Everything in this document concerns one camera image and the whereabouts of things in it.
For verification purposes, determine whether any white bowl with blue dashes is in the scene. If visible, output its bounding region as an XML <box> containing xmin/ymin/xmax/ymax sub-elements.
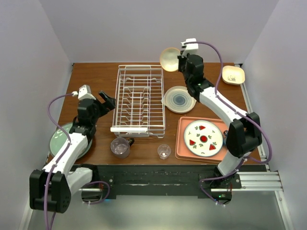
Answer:
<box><xmin>159</xmin><ymin>47</ymin><xmax>180</xmax><ymax>72</ymax></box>

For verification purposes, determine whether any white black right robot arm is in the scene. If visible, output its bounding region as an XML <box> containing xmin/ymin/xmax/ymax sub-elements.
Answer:
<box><xmin>177</xmin><ymin>54</ymin><xmax>262</xmax><ymax>188</ymax></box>

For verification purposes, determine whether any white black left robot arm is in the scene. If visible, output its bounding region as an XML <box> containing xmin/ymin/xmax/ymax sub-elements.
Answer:
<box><xmin>29</xmin><ymin>85</ymin><xmax>116</xmax><ymax>213</ymax></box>

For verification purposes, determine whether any cream plate with blue swirl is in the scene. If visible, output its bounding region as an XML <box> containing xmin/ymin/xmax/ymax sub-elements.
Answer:
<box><xmin>164</xmin><ymin>86</ymin><xmax>196</xmax><ymax>114</ymax></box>

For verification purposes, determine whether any cream square panda bowl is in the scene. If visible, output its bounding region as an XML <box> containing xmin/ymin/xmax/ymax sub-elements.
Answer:
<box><xmin>222</xmin><ymin>66</ymin><xmax>245</xmax><ymax>85</ymax></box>

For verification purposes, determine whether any light green plate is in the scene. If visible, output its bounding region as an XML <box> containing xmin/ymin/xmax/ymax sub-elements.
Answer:
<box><xmin>49</xmin><ymin>128</ymin><xmax>93</xmax><ymax>159</ymax></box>

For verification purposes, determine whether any purple translucent measuring cup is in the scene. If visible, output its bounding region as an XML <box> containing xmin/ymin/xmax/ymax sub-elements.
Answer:
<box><xmin>110</xmin><ymin>137</ymin><xmax>134</xmax><ymax>159</ymax></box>

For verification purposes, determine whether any small clear glass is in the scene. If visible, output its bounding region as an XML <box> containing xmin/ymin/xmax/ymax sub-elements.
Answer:
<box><xmin>157</xmin><ymin>144</ymin><xmax>171</xmax><ymax>160</ymax></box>

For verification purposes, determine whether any white watermelon pattern plate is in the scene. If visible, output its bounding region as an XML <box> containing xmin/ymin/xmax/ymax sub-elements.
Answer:
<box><xmin>183</xmin><ymin>120</ymin><xmax>223</xmax><ymax>157</ymax></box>

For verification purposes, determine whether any dark blue ceramic mug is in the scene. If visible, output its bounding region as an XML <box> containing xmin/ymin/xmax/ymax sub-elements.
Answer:
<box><xmin>223</xmin><ymin>130</ymin><xmax>228</xmax><ymax>146</ymax></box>

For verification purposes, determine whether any pink plastic tray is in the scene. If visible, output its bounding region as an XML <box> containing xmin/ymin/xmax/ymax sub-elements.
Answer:
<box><xmin>175</xmin><ymin>117</ymin><xmax>227</xmax><ymax>163</ymax></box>

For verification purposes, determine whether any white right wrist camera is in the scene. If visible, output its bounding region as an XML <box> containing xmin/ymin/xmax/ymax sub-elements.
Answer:
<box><xmin>180</xmin><ymin>38</ymin><xmax>199</xmax><ymax>58</ymax></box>

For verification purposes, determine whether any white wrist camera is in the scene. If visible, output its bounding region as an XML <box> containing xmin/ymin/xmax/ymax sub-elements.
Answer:
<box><xmin>180</xmin><ymin>38</ymin><xmax>199</xmax><ymax>58</ymax></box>
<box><xmin>72</xmin><ymin>85</ymin><xmax>96</xmax><ymax>101</ymax></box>

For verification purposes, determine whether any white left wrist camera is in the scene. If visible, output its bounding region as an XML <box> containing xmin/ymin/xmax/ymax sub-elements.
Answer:
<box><xmin>72</xmin><ymin>85</ymin><xmax>96</xmax><ymax>101</ymax></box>

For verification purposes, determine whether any white wire dish rack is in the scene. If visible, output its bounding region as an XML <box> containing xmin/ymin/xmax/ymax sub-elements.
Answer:
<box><xmin>110</xmin><ymin>65</ymin><xmax>165</xmax><ymax>138</ymax></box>

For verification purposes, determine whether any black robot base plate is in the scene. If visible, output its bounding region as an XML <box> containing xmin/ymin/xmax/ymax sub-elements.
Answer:
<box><xmin>82</xmin><ymin>165</ymin><xmax>242</xmax><ymax>201</ymax></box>

